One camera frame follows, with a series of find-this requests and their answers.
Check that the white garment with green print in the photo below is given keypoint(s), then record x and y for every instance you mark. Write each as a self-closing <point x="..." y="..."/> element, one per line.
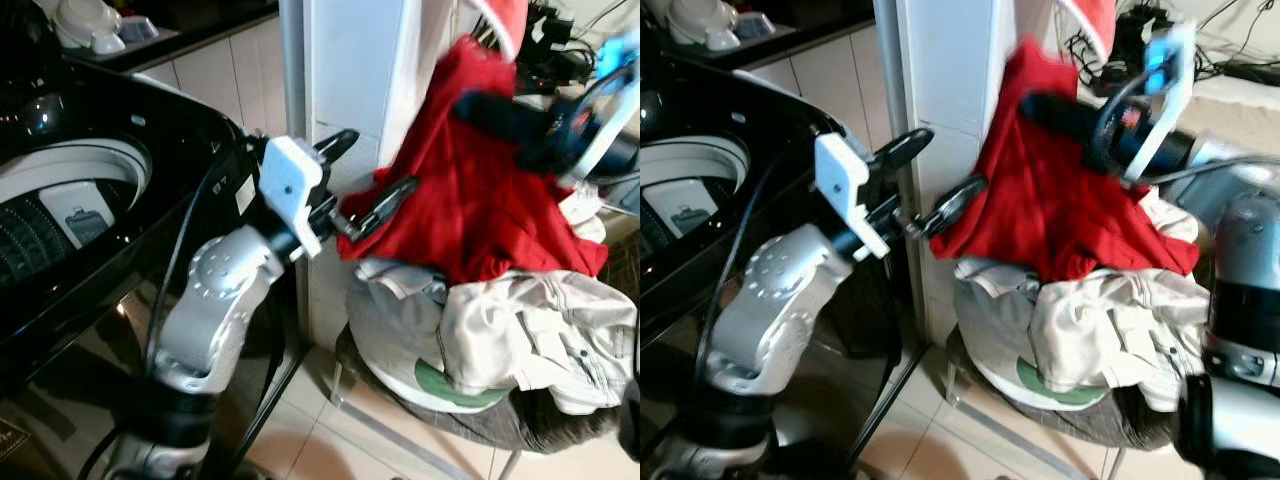
<point x="450" y="388"/>
<point x="1060" y="385"/>

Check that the white kitchen counter cabinet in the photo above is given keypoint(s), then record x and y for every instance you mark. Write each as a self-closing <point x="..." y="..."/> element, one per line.
<point x="830" y="70"/>
<point x="215" y="75"/>

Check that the grey fabric laundry hamper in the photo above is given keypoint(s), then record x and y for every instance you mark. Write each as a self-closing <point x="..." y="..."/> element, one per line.
<point x="540" y="430"/>
<point x="1140" y="425"/>

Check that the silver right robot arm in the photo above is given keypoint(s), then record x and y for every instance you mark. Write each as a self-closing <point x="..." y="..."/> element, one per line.
<point x="1240" y="240"/>

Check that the red garment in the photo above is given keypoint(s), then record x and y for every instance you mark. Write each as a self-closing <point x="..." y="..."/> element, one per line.
<point x="470" y="210"/>
<point x="1060" y="215"/>

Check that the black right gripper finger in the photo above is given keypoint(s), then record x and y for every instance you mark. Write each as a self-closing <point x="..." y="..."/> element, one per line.
<point x="500" y="105"/>
<point x="505" y="130"/>
<point x="1065" y="130"/>
<point x="1062" y="105"/>

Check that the black top-load washing machine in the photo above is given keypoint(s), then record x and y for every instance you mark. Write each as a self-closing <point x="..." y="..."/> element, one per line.
<point x="80" y="330"/>
<point x="680" y="300"/>

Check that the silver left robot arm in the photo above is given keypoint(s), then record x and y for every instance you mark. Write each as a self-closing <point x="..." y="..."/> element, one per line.
<point x="770" y="295"/>
<point x="215" y="290"/>

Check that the grey beige garment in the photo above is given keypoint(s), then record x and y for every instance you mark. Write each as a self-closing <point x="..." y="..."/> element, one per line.
<point x="395" y="315"/>
<point x="990" y="310"/>

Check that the red and white hanging cloth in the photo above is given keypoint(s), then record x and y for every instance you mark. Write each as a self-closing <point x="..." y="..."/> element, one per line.
<point x="1092" y="20"/>
<point x="505" y="20"/>

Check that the cream jacket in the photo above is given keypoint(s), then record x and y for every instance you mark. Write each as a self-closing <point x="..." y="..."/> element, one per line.
<point x="1130" y="330"/>
<point x="540" y="335"/>

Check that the white tall cabinet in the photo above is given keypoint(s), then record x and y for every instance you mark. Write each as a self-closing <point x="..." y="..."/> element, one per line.
<point x="360" y="70"/>
<point x="950" y="70"/>

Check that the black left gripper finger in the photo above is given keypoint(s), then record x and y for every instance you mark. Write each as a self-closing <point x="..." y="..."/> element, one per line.
<point x="340" y="145"/>
<point x="385" y="205"/>
<point x="950" y="205"/>
<point x="905" y="145"/>

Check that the white printed cloth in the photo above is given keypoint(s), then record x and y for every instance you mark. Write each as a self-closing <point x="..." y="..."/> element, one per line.
<point x="585" y="210"/>
<point x="1172" y="215"/>

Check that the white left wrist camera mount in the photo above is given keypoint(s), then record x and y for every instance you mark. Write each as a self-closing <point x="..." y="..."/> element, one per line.
<point x="290" y="185"/>
<point x="845" y="185"/>

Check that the white washing machine inner tub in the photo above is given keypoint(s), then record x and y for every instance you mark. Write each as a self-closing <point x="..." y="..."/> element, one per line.
<point x="60" y="215"/>
<point x="690" y="205"/>

